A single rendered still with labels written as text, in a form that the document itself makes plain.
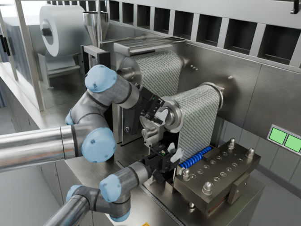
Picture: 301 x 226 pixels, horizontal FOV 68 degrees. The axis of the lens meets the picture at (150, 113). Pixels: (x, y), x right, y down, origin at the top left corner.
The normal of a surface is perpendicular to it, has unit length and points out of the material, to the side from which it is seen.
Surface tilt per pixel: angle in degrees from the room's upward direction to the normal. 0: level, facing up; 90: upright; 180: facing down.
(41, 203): 0
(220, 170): 0
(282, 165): 90
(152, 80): 92
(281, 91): 90
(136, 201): 0
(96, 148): 90
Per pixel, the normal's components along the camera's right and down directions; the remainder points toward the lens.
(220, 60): -0.76, 0.29
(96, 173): 0.05, -0.87
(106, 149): 0.40, 0.47
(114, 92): 0.54, 0.57
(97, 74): -0.55, -0.33
